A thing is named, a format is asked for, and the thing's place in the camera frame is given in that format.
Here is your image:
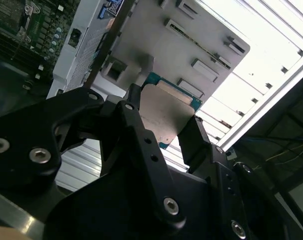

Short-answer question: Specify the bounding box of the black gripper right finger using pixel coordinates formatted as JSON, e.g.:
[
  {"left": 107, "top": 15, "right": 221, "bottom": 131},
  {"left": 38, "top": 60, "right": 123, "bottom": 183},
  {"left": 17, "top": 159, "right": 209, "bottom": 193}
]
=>
[{"left": 177, "top": 116, "right": 292, "bottom": 240}]

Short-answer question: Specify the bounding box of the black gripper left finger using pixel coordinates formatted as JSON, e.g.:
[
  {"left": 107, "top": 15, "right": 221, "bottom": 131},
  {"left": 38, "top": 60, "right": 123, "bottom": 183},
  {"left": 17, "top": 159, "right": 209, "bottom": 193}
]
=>
[{"left": 0, "top": 83, "right": 188, "bottom": 235}]

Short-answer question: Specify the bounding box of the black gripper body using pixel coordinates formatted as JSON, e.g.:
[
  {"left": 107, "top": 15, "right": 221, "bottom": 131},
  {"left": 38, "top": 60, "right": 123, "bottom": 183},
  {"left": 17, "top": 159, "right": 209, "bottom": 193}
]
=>
[{"left": 38, "top": 162, "right": 227, "bottom": 240}]

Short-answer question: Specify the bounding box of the silver CPU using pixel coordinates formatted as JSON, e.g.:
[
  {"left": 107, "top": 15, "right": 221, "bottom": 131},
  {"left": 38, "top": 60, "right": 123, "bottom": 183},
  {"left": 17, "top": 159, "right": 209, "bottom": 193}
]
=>
[{"left": 138, "top": 71, "right": 205, "bottom": 151}]

